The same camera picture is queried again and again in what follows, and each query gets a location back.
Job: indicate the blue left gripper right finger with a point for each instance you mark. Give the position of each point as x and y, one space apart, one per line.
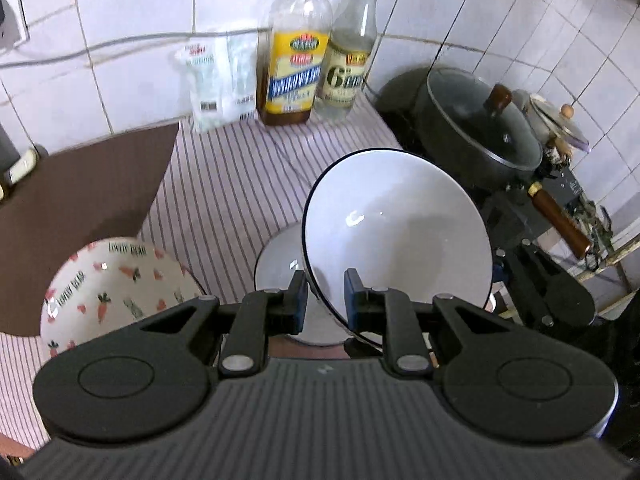
386 312

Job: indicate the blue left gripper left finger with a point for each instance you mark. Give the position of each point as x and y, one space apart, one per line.
275 311

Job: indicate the pink bunny carrot plate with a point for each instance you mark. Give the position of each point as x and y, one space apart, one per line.
107 285

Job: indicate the striped table cloth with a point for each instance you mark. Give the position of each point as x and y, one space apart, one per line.
222 197

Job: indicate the small enamel pot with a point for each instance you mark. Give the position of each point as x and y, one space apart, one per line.
553 127

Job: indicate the black pot with lid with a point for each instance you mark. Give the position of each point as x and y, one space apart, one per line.
475 133

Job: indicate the white salt bag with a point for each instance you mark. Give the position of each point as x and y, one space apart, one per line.
221 75

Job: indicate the cooking wine bottle yellow label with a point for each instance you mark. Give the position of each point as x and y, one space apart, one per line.
298 36

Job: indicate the white vinegar bottle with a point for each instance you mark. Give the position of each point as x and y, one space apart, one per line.
351 42

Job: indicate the white knife handle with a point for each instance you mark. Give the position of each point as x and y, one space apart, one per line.
22 167

